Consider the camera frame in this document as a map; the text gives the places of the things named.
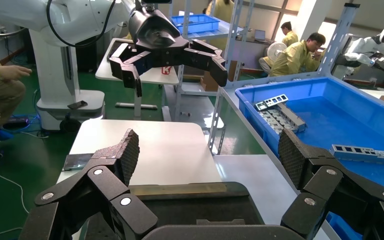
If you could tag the black-haired person in yellow coat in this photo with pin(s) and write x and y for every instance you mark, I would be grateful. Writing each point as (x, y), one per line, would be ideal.
(291, 59)

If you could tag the white desk with red logo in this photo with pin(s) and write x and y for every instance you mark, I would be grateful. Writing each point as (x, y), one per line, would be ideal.
(160, 76)

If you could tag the dark long metal part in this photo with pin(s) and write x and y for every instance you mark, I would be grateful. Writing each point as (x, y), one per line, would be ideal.
(294, 119)

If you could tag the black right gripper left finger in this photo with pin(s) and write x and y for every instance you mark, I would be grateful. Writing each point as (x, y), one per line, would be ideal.
(112, 185)

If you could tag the small blue plastic crate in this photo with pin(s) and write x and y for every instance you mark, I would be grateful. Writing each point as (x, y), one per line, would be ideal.
(195, 23)

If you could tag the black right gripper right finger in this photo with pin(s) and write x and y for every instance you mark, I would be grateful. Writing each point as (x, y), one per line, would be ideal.
(331, 185)

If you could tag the white fan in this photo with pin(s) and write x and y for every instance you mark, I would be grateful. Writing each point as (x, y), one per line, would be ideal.
(275, 50)

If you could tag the white robot column with base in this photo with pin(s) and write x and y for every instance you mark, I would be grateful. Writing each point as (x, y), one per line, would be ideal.
(53, 66)

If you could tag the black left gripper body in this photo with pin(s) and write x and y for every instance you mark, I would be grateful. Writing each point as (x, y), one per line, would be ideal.
(155, 36)

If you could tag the white humanoid robot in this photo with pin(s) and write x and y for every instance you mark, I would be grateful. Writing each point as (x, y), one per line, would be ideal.
(364, 49)

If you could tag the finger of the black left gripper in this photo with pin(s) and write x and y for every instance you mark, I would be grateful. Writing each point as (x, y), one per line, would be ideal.
(127, 69)
(208, 59)

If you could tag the black power strip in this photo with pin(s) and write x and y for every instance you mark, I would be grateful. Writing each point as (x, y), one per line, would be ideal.
(16, 122)

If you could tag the grey metal shelving rack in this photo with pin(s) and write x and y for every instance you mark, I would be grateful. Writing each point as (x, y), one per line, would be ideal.
(339, 39)
(233, 33)

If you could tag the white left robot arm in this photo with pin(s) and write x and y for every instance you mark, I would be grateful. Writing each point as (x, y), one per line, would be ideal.
(79, 16)

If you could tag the large blue plastic bin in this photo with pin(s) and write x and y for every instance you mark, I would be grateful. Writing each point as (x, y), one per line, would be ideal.
(344, 116)

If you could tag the black phone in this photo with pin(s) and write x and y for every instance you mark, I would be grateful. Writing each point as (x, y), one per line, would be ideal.
(77, 105)

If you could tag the black flat container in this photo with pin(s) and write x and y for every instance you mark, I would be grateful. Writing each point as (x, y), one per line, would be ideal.
(195, 205)

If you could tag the grey laptop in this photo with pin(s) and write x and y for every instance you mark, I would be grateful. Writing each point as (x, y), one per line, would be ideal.
(260, 35)

